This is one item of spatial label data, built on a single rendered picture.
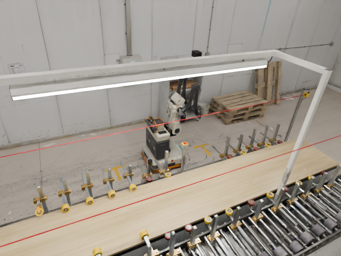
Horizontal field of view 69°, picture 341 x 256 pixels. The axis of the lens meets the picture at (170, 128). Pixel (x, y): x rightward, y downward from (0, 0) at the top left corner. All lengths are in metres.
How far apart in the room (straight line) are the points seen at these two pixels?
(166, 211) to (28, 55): 3.59
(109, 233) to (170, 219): 0.63
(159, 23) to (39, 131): 3.27
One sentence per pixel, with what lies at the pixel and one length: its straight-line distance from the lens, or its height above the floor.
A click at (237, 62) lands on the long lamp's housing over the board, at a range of 2.70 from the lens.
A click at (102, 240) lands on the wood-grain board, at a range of 2.72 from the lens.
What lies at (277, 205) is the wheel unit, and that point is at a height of 0.90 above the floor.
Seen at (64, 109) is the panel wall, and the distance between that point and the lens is 5.50.
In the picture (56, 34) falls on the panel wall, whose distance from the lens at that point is 5.03.
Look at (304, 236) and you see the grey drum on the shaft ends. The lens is 3.20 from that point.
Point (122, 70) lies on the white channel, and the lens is 2.11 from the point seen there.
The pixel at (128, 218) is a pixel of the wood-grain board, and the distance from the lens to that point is 2.84.
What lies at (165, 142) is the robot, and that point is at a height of 0.65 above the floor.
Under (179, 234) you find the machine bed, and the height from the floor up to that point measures 0.75.
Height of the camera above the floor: 3.13
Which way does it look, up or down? 32 degrees down
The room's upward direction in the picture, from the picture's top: 3 degrees clockwise
